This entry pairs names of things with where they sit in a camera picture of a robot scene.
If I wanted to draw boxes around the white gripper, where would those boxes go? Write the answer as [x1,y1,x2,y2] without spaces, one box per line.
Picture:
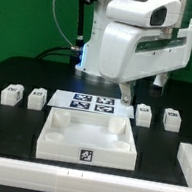
[98,22,192,106]

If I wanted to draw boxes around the white square tabletop part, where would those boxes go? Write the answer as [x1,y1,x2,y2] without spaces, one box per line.
[35,107,137,171]

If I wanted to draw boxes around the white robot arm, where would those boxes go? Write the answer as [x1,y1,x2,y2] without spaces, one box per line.
[75,0,192,105]

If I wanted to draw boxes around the AprilTag marker sheet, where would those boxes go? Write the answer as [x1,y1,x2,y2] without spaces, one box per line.
[48,90,134,118]

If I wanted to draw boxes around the black base cables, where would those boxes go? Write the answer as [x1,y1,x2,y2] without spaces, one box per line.
[35,42,84,67]

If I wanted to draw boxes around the white right fence wall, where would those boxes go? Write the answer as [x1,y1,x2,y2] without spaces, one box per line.
[177,143,192,188]

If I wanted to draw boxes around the white fence wall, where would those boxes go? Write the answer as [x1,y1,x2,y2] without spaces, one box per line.
[177,143,192,188]
[0,158,192,192]

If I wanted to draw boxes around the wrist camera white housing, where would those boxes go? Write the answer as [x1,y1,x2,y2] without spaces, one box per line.
[106,0,181,28]

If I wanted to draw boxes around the white front fence wall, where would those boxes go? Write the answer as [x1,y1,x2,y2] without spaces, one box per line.
[0,158,192,192]

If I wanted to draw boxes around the grey camera cable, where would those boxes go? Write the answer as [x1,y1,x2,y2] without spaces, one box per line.
[45,0,83,48]

